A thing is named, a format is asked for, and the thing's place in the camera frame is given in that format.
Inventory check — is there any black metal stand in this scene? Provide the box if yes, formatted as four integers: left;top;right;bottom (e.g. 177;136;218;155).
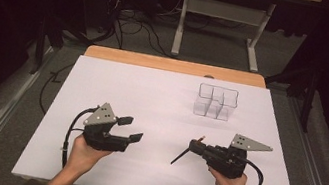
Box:
29;13;68;80
257;53;323;134

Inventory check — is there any black pencil with orange end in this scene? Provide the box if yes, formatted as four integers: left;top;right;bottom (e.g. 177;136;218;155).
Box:
170;131;207;171

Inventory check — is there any wooden table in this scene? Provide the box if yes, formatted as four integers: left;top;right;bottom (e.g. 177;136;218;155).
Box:
83;43;269;89

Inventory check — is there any thin black floor cable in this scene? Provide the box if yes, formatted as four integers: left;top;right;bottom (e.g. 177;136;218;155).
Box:
35;57;76;120

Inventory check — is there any white board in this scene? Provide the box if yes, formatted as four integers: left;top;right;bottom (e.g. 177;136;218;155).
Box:
9;46;321;185

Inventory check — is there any white metal desk frame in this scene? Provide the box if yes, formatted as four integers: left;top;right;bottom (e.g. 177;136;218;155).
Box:
169;0;279;75

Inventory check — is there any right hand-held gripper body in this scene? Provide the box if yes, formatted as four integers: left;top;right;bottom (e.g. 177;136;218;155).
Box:
199;128;276;185

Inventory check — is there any clear plastic compartment organizer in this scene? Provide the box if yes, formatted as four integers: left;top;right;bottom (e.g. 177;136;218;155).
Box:
191;81;241;123

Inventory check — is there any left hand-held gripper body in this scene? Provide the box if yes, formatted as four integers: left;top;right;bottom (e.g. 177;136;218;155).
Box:
78;99;137;156

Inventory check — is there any tangle of black floor cables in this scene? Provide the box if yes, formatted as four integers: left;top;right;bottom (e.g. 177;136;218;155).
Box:
93;0;184;60

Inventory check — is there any person's left hand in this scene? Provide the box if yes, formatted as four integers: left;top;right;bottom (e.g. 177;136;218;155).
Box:
65;132;115;182

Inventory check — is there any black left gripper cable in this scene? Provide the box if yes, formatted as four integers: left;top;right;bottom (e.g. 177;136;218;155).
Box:
59;102;101;173

